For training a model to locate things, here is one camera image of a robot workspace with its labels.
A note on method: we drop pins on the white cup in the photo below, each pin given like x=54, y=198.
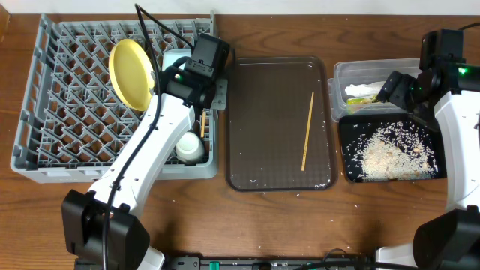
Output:
x=189, y=149

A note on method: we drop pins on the grey dishwasher rack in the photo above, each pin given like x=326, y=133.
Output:
x=72, y=125

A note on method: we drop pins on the white napkin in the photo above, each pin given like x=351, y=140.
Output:
x=362, y=90

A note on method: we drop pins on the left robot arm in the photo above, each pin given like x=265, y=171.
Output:
x=103, y=225

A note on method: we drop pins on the clear plastic bin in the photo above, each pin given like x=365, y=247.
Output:
x=348, y=73

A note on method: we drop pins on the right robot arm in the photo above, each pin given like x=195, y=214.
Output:
x=444, y=97

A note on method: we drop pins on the black waste tray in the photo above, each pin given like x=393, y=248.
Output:
x=348, y=131

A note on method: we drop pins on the wooden chopstick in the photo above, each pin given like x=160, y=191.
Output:
x=203, y=124
x=307, y=132

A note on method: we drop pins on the light blue bowl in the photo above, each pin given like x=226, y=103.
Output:
x=170, y=56

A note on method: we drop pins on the yellow plate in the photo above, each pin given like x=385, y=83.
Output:
x=130, y=72

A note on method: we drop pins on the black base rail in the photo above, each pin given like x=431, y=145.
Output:
x=196, y=263

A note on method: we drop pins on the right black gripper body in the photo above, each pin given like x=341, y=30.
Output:
x=421, y=109

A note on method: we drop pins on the green snack wrapper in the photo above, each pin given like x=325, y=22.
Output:
x=363, y=100

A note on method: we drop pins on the dark brown serving tray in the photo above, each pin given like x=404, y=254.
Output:
x=267, y=112

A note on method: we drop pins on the rice food waste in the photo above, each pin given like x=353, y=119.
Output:
x=393, y=153

